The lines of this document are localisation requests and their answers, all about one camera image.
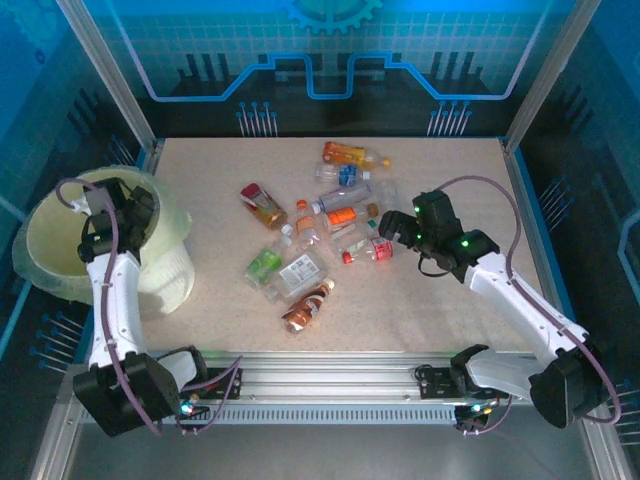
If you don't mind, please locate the clear bottle white label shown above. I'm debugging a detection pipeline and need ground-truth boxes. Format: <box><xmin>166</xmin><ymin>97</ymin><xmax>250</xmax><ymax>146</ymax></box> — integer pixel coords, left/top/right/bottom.
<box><xmin>264</xmin><ymin>252</ymin><xmax>330</xmax><ymax>301</ymax></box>

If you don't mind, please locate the small lit controller board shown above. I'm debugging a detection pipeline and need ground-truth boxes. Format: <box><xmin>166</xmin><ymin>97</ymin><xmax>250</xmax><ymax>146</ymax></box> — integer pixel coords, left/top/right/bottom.
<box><xmin>457</xmin><ymin>398</ymin><xmax>494</xmax><ymax>420</ymax></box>
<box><xmin>178</xmin><ymin>398</ymin><xmax>211</xmax><ymax>420</ymax></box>

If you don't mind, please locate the clear bottle green label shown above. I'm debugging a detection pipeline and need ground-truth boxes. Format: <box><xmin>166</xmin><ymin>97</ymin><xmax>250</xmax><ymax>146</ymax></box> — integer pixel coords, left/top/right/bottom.
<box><xmin>243</xmin><ymin>235</ymin><xmax>294</xmax><ymax>287</ymax></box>

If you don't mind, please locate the small orange cap bottle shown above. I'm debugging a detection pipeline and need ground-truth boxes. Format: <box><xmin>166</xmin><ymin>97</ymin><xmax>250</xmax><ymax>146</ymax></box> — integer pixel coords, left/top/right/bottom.
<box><xmin>293</xmin><ymin>199</ymin><xmax>321</xmax><ymax>249</ymax></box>

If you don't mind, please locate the clear bottle blue label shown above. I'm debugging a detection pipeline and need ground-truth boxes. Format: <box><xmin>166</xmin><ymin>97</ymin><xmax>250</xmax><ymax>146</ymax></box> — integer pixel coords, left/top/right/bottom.
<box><xmin>313</xmin><ymin>162</ymin><xmax>372</xmax><ymax>188</ymax></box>

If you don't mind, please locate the thin black wire loop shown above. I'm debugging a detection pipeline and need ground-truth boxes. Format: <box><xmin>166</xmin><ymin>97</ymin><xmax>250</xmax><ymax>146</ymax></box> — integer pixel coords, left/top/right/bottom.
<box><xmin>417</xmin><ymin>252</ymin><xmax>454</xmax><ymax>279</ymax></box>

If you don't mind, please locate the red label amber tea bottle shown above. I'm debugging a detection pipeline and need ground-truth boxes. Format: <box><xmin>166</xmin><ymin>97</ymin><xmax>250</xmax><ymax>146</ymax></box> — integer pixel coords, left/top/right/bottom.
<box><xmin>240</xmin><ymin>182</ymin><xmax>292</xmax><ymax>236</ymax></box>

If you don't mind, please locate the clear bottle grey label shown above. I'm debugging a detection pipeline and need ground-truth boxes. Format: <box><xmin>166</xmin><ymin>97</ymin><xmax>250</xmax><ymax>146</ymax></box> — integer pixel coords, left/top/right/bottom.
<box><xmin>310</xmin><ymin>182</ymin><xmax>374</xmax><ymax>215</ymax></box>

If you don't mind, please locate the clear bottle small green print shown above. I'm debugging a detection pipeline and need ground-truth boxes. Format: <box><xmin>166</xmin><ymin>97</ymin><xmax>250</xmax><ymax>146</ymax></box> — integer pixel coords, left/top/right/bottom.
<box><xmin>327</xmin><ymin>224</ymin><xmax>371</xmax><ymax>256</ymax></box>

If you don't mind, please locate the aluminium frame post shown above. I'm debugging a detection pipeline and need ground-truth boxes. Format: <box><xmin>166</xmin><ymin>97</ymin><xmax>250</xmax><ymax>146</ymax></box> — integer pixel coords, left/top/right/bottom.
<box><xmin>503</xmin><ymin>0</ymin><xmax>604</xmax><ymax>151</ymax></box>
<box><xmin>54</xmin><ymin>0</ymin><xmax>164</xmax><ymax>154</ymax></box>

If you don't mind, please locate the pale yellow round bin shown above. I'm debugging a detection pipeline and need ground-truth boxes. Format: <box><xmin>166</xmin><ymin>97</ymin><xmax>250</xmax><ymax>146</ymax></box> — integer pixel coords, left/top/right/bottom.
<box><xmin>22</xmin><ymin>168</ymin><xmax>196</xmax><ymax>317</ymax></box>

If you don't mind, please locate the clear bottle red label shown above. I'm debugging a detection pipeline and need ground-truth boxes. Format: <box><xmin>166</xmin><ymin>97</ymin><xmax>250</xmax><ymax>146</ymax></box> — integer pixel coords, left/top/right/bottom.
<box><xmin>341</xmin><ymin>235</ymin><xmax>397</xmax><ymax>265</ymax></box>

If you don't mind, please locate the orange label juice bottle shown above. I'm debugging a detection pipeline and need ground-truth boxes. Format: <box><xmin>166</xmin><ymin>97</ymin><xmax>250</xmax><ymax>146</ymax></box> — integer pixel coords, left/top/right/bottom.
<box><xmin>322</xmin><ymin>141</ymin><xmax>393</xmax><ymax>172</ymax></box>

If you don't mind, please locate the clear bottle orange label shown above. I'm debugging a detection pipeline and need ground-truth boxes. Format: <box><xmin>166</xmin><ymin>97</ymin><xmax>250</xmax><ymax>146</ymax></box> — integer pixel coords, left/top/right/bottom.
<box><xmin>322</xmin><ymin>202</ymin><xmax>381</xmax><ymax>236</ymax></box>

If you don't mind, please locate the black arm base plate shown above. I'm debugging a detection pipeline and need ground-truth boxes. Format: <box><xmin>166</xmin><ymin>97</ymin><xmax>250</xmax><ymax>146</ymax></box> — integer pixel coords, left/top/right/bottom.
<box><xmin>177</xmin><ymin>367</ymin><xmax>245</xmax><ymax>401</ymax></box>
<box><xmin>416</xmin><ymin>366</ymin><xmax>454</xmax><ymax>401</ymax></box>

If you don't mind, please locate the short purple cable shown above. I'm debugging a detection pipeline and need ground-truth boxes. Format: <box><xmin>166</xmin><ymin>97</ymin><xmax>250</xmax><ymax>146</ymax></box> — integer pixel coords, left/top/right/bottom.
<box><xmin>457</xmin><ymin>394</ymin><xmax>514</xmax><ymax>436</ymax></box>
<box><xmin>174</xmin><ymin>354</ymin><xmax>245</xmax><ymax>436</ymax></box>

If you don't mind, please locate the aluminium extrusion rail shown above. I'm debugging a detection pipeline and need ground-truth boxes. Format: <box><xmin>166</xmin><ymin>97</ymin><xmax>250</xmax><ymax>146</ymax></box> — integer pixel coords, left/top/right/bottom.
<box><xmin>149</xmin><ymin>349</ymin><xmax>539</xmax><ymax>401</ymax></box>

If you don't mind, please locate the grey slotted cable duct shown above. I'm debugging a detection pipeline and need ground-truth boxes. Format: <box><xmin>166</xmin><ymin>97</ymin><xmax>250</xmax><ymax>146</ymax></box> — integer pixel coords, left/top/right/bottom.
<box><xmin>79</xmin><ymin>402</ymin><xmax>474</xmax><ymax>427</ymax></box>

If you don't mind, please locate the tall clear bottle white cap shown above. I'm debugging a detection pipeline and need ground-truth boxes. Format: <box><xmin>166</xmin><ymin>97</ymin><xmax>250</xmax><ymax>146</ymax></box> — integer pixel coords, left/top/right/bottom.
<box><xmin>373</xmin><ymin>178</ymin><xmax>404</xmax><ymax>216</ymax></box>

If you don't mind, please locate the brown coffee drink bottle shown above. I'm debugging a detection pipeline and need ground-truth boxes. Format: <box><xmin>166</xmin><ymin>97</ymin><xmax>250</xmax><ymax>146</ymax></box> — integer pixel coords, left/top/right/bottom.
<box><xmin>280</xmin><ymin>277</ymin><xmax>337</xmax><ymax>335</ymax></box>

